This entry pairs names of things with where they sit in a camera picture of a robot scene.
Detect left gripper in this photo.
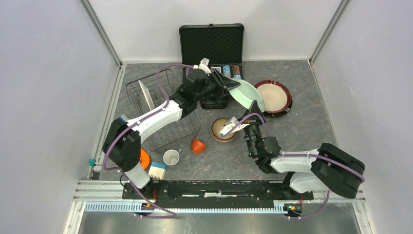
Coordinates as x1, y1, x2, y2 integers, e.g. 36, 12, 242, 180
195, 69, 241, 101

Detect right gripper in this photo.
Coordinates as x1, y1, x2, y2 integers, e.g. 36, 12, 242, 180
237, 100, 266, 157

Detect mint green flower plate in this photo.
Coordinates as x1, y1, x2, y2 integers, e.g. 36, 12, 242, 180
229, 78, 265, 112

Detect red rim beige plate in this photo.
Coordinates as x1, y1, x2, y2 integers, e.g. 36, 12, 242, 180
254, 80, 292, 103

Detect tan ceramic bowl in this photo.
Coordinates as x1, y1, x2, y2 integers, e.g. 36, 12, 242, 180
211, 118, 236, 143

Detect white plate teal rim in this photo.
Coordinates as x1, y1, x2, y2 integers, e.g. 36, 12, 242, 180
138, 80, 155, 111

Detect dark brown bottom plate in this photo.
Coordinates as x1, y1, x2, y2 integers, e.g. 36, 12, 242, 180
263, 97, 293, 117

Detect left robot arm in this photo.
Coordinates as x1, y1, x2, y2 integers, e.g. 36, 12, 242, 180
102, 68, 241, 199

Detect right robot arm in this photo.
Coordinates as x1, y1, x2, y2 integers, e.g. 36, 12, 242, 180
241, 100, 365, 199

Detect black poker chip case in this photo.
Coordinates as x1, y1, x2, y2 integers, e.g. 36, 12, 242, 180
179, 23, 246, 110

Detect orange small cup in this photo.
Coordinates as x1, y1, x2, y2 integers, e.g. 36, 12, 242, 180
190, 139, 206, 154

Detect white mug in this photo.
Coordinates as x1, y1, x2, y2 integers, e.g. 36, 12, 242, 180
163, 149, 183, 166

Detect blue green stacked blocks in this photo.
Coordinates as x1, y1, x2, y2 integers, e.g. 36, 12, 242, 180
119, 116, 128, 122

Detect orange tape dispenser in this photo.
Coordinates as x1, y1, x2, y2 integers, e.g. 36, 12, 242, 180
140, 149, 150, 170

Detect blue white toy block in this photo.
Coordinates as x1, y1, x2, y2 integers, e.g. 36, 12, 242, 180
148, 162, 167, 180

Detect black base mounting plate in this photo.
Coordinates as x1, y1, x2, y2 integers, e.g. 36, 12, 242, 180
140, 180, 314, 208

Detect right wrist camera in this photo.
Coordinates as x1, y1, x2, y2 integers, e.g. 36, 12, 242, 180
219, 117, 249, 137

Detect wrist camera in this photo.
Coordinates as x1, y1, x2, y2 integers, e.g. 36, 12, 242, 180
219, 117, 249, 137
193, 58, 212, 74

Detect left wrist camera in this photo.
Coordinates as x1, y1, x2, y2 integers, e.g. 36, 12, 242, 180
193, 58, 212, 74

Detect black wire dish rack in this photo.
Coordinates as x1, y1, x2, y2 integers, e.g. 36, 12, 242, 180
126, 69, 201, 154

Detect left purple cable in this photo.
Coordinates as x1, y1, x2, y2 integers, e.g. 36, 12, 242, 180
102, 64, 201, 219

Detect purple cable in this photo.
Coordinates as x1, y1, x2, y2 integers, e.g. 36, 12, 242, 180
102, 64, 201, 219
221, 113, 365, 220

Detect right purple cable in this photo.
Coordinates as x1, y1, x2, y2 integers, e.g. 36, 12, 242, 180
221, 113, 365, 220

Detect white cable duct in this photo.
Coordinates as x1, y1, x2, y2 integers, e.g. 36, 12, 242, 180
84, 201, 287, 215

